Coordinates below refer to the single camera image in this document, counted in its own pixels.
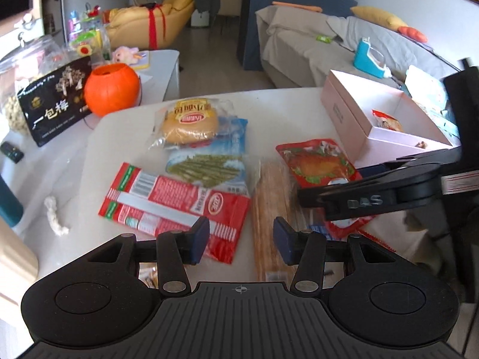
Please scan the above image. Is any yellow bun packet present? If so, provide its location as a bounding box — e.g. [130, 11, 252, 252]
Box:
[150, 97, 234, 150]

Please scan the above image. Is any white bin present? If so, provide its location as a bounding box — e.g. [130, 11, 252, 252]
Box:
[191, 9, 210, 28]

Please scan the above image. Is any white twisted tissue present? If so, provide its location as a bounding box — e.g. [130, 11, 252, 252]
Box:
[44, 196, 71, 237]

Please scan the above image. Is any clear plastic jar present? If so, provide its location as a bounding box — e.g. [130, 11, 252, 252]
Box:
[0, 34, 72, 135]

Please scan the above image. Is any red white snack packet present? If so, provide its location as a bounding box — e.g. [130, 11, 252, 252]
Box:
[98, 162, 251, 264]

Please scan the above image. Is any white side table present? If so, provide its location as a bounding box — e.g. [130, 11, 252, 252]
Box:
[90, 49, 181, 107]

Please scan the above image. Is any orange pumpkin bucket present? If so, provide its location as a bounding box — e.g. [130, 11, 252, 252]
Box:
[84, 63, 142, 117]

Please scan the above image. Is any yellow pillow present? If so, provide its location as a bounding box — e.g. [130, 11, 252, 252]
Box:
[350, 5, 408, 32]

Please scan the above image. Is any orange pillow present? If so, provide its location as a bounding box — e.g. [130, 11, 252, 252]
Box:
[397, 26, 428, 43]

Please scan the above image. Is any red roast chicken packet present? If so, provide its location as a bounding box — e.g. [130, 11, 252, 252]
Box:
[276, 139, 375, 240]

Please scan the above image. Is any pink plush toy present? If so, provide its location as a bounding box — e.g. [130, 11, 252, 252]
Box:
[111, 47, 140, 65]

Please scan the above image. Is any light wooden board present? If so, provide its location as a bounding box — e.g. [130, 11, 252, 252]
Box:
[0, 217, 39, 307]

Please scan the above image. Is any small red snack packet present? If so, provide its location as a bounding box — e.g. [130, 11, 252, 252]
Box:
[372, 109, 404, 132]

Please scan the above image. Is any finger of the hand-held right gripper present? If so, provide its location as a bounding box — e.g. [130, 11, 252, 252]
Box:
[382, 148, 463, 171]
[297, 168, 403, 222]

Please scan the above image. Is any yellow lounge chair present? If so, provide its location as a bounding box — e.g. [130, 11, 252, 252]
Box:
[105, 0, 197, 50]

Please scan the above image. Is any yellow book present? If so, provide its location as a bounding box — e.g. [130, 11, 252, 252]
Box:
[129, 50, 151, 70]

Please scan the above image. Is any blue packet of green sticks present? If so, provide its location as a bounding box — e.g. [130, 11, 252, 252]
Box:
[165, 118, 251, 196]

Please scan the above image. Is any grey sofa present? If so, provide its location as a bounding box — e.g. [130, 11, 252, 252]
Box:
[255, 5, 468, 88]

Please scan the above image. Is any teal bottle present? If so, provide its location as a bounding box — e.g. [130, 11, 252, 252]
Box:
[0, 174, 25, 228]

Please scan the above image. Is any dark remote control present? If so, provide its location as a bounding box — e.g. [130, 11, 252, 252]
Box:
[0, 141, 25, 164]

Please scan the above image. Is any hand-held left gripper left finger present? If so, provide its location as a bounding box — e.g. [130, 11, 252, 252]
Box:
[88, 217, 211, 295]

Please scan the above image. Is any pink cardboard box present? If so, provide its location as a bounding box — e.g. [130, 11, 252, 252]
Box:
[321, 69, 465, 158]

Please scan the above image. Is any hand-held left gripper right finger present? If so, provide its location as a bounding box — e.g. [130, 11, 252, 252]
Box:
[272, 217, 397, 295]

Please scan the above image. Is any clear jar of colourful toys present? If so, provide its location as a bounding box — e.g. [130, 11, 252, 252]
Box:
[67, 4, 111, 62]

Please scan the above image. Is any red ribbon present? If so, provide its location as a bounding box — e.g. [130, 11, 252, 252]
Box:
[140, 3, 167, 50]

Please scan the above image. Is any black snack bag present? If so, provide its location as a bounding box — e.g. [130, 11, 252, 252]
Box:
[18, 57, 94, 147]

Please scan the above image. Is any long clear biscuit packet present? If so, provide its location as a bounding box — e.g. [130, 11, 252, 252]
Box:
[250, 159, 312, 281]

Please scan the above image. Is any long orange carrot plush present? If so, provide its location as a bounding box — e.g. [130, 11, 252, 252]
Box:
[272, 1, 323, 13]

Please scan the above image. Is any colourful children's book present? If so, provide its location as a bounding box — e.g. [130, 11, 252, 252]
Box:
[404, 65, 461, 139]

